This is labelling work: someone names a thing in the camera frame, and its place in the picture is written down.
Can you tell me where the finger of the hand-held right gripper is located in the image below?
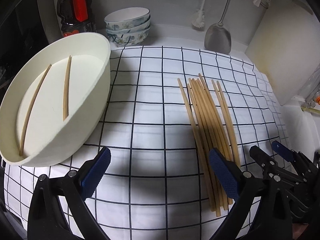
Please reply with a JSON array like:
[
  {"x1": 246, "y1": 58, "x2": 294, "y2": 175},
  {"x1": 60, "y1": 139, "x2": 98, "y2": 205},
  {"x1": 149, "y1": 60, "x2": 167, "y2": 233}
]
[
  {"x1": 249, "y1": 145, "x2": 303, "y2": 183},
  {"x1": 272, "y1": 141, "x2": 318, "y2": 181}
]

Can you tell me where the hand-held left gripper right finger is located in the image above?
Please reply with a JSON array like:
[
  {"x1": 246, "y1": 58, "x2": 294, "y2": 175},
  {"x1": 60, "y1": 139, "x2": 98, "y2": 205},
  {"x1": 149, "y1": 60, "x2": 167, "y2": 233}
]
[{"x1": 209, "y1": 148, "x2": 292, "y2": 240}]

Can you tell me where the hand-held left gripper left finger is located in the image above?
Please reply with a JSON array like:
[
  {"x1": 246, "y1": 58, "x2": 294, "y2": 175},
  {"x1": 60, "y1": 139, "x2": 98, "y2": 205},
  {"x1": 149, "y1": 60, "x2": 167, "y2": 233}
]
[{"x1": 27, "y1": 147, "x2": 112, "y2": 240}]

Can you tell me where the pile of bamboo sticks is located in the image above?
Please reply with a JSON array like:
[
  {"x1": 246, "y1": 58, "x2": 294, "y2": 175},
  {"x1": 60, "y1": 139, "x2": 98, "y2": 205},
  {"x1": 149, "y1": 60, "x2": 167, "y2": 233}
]
[{"x1": 177, "y1": 73, "x2": 242, "y2": 218}]

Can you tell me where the white oval basin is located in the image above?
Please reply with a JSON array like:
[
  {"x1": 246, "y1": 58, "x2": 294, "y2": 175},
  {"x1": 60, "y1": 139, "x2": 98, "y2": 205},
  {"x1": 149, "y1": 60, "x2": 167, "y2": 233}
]
[{"x1": 0, "y1": 32, "x2": 112, "y2": 167}]

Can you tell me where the wooden chopstick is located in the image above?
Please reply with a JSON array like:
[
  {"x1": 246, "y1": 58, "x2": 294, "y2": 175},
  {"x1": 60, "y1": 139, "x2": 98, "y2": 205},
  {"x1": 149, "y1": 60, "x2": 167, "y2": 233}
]
[
  {"x1": 19, "y1": 64, "x2": 52, "y2": 156},
  {"x1": 62, "y1": 55, "x2": 72, "y2": 121}
]

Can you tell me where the clear plastic item orange cap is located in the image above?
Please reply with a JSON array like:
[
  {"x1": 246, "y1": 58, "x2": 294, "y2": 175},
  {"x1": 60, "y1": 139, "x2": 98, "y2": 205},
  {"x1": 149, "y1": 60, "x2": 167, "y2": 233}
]
[{"x1": 291, "y1": 75, "x2": 320, "y2": 114}]

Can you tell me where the white black checkered cloth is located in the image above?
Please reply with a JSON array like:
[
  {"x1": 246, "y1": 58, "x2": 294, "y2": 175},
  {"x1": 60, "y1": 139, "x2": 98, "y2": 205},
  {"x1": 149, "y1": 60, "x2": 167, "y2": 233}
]
[{"x1": 4, "y1": 45, "x2": 292, "y2": 235}]

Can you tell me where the white cutting board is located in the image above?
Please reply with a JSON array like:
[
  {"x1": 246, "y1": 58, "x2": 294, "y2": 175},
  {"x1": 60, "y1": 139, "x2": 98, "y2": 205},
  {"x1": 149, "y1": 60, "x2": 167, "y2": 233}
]
[{"x1": 245, "y1": 0, "x2": 317, "y2": 107}]

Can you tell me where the metal cooking spatula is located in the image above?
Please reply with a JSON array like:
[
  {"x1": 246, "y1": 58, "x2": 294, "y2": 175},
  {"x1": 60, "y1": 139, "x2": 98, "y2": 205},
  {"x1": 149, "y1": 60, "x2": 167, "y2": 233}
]
[{"x1": 204, "y1": 0, "x2": 238, "y2": 55}]

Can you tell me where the floral ceramic bowl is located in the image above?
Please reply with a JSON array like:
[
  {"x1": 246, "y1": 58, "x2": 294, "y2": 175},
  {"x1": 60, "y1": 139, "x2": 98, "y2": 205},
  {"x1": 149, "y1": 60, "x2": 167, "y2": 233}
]
[
  {"x1": 104, "y1": 7, "x2": 151, "y2": 29},
  {"x1": 105, "y1": 22, "x2": 152, "y2": 35},
  {"x1": 106, "y1": 29, "x2": 151, "y2": 47}
]

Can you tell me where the white dish brush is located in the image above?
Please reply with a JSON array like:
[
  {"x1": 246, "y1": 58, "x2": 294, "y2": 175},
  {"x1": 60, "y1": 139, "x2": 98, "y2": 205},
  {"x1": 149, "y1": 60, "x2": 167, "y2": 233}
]
[{"x1": 191, "y1": 0, "x2": 215, "y2": 30}]

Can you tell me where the dark soy sauce bottle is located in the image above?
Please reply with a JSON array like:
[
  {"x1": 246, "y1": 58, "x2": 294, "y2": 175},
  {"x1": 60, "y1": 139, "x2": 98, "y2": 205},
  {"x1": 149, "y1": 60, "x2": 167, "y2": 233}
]
[{"x1": 56, "y1": 0, "x2": 97, "y2": 38}]

